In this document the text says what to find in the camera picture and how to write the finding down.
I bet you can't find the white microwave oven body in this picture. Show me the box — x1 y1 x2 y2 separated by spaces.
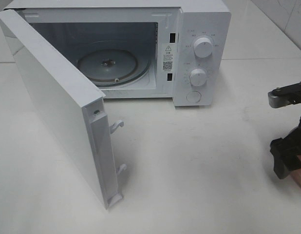
3 0 231 106

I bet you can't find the glass microwave turntable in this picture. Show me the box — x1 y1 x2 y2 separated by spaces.
77 49 151 87

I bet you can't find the white round knob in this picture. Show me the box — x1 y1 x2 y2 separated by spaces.
189 68 208 87
193 36 214 58

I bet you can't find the lower white round knob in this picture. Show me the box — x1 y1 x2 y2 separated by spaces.
189 68 208 87

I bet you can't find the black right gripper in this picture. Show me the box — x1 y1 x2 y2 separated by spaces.
269 82 301 180

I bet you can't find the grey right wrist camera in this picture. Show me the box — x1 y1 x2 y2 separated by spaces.
268 81 301 108

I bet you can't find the white warning label sticker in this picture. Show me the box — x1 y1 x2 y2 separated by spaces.
161 43 176 73

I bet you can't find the white round door button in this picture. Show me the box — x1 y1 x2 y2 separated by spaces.
186 91 201 103

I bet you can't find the upper white round knob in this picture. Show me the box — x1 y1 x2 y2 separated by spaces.
193 36 214 58

